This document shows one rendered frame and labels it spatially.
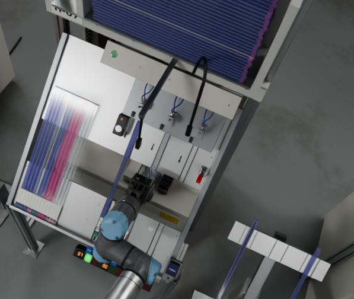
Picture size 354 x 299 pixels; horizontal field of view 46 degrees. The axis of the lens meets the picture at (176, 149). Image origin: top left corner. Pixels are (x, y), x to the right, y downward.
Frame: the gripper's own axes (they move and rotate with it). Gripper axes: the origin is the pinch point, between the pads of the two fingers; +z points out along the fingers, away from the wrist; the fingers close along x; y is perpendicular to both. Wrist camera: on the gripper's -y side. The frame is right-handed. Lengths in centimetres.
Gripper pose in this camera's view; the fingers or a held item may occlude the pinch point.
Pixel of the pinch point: (147, 181)
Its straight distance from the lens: 153.9
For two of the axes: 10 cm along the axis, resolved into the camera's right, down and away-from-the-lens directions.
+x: -9.1, -4.1, 0.9
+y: 3.3, -8.3, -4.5
